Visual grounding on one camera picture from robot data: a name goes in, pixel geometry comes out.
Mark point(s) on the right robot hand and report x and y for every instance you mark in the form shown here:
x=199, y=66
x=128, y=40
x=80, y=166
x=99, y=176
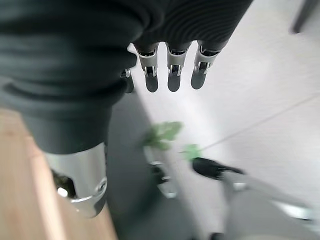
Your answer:
x=75, y=62

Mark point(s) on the large green leaf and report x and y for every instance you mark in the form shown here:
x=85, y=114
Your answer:
x=163, y=135

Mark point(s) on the dark robot foot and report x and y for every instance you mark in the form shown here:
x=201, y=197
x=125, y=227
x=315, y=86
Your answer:
x=208, y=167
x=163, y=180

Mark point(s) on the small green leaf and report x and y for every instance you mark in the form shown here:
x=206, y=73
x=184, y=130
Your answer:
x=194, y=152

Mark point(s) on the dark furniture leg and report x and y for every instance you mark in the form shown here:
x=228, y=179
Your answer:
x=303, y=15

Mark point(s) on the silver robot leg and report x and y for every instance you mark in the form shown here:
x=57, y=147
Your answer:
x=260, y=212

